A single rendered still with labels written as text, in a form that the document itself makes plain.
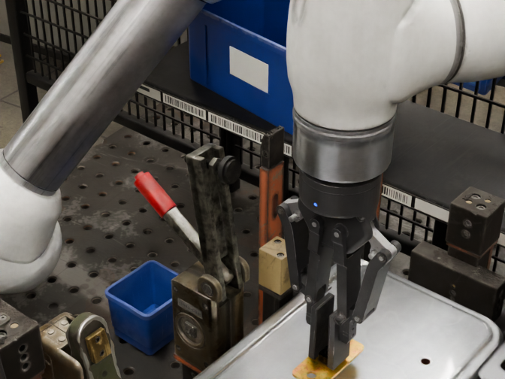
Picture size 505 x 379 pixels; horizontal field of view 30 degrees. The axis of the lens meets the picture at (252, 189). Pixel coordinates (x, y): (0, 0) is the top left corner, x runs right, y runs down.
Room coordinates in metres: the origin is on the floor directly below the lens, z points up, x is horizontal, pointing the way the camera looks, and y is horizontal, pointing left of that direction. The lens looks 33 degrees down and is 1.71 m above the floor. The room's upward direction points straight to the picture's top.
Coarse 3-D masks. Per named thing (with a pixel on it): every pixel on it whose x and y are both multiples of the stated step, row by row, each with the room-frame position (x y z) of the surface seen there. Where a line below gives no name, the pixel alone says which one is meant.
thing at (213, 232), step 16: (208, 144) 0.84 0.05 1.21; (192, 160) 0.81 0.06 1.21; (208, 160) 0.82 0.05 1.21; (224, 160) 0.80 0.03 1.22; (192, 176) 0.81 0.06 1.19; (208, 176) 0.82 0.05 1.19; (224, 176) 0.80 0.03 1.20; (192, 192) 0.82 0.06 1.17; (208, 192) 0.81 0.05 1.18; (224, 192) 0.83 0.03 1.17; (208, 208) 0.80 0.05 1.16; (224, 208) 0.83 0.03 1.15; (208, 224) 0.80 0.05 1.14; (224, 224) 0.83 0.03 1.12; (208, 240) 0.80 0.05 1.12; (224, 240) 0.82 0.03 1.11; (208, 256) 0.80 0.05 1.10; (224, 256) 0.83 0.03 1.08; (208, 272) 0.80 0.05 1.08; (240, 272) 0.82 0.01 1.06; (224, 288) 0.80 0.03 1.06
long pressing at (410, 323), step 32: (384, 288) 0.87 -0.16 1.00; (416, 288) 0.88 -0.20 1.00; (288, 320) 0.81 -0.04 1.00; (384, 320) 0.81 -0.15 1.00; (416, 320) 0.81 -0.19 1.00; (448, 320) 0.81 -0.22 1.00; (480, 320) 0.81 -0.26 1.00; (256, 352) 0.76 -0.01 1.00; (288, 352) 0.76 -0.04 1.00; (384, 352) 0.76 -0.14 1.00; (416, 352) 0.76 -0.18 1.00; (448, 352) 0.76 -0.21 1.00; (480, 352) 0.77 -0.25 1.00
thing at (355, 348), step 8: (352, 344) 0.75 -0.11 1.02; (360, 344) 0.75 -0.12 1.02; (320, 352) 0.73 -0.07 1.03; (352, 352) 0.74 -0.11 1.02; (360, 352) 0.74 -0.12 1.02; (304, 360) 0.73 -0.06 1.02; (312, 360) 0.73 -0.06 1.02; (320, 360) 0.72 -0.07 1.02; (344, 360) 0.73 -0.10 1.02; (296, 368) 0.71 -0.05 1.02; (304, 368) 0.71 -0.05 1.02; (312, 368) 0.71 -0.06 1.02; (320, 368) 0.71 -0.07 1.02; (328, 368) 0.71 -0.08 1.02; (336, 368) 0.71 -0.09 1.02; (296, 376) 0.70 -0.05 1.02; (304, 376) 0.70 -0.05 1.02; (320, 376) 0.70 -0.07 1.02; (328, 376) 0.70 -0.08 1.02
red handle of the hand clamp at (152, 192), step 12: (144, 180) 0.88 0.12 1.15; (144, 192) 0.87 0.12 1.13; (156, 192) 0.87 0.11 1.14; (156, 204) 0.86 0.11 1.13; (168, 204) 0.86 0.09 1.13; (168, 216) 0.85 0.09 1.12; (180, 216) 0.86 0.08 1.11; (180, 228) 0.84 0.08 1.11; (192, 228) 0.85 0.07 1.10; (192, 240) 0.83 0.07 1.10; (192, 252) 0.83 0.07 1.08; (228, 276) 0.81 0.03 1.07
